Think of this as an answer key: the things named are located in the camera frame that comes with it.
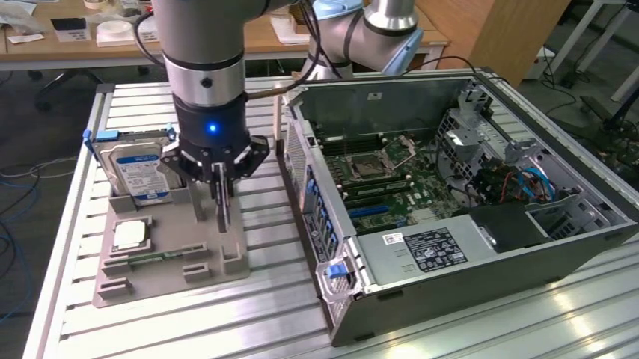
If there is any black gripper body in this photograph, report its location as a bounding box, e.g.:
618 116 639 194
172 94 253 184

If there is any hard disk in blue caddy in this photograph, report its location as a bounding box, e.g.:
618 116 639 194
81 126 184 208

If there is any grey parts rack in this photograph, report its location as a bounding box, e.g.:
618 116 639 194
92 179 252 310

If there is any black RAM slot bank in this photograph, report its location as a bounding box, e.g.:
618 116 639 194
323 133 386 155

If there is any silver CPU chip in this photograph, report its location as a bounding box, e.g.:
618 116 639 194
111 221 149 249

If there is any blue card retention bar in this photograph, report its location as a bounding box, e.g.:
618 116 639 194
303 164 336 261

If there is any CPU socket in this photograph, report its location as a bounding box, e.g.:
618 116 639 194
348 152 390 180

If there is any green RAM stick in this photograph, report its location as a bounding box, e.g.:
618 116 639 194
127 251 187 263

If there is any blue expansion slot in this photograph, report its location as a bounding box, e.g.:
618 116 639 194
347 204 391 221

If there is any plain white labelled box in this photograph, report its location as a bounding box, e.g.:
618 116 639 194
135 20 164 44

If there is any metal socket cover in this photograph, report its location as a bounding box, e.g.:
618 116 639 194
379 135 419 161

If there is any white paper stack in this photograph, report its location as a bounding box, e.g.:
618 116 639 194
270 16 314 46

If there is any white box with round tape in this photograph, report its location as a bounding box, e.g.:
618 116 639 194
95 20 141 48

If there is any wooden desk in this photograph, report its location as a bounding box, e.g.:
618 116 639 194
0 0 451 73

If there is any green motherboard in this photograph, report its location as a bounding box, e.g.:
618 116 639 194
319 130 475 235

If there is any white box with black top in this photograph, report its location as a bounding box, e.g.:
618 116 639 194
49 17 93 43

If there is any grey power supply unit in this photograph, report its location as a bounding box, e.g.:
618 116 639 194
355 215 500 287

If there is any silver metal disk bay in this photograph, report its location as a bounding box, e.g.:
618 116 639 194
434 80 542 177

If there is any clear plastic bag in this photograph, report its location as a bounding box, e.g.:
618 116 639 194
0 1 40 33

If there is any open grey PC case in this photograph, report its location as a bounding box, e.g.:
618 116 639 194
272 67 639 347

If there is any wooden cabinet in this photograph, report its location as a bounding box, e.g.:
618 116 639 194
415 0 574 88

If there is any grey perforated disk bay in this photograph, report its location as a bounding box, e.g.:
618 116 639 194
523 186 626 241

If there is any grey floor cable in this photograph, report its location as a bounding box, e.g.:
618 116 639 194
0 156 77 180

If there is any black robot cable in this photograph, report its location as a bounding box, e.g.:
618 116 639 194
132 10 171 70

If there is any blue floor cable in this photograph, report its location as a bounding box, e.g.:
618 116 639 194
0 179 44 323

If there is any black power cable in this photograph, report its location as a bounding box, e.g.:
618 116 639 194
402 55 483 78

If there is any orange wire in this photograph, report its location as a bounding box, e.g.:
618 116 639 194
498 168 516 203

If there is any blue data wire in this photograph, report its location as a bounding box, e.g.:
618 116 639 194
518 165 558 205

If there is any white table frame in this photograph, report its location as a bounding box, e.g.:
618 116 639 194
546 0 639 102

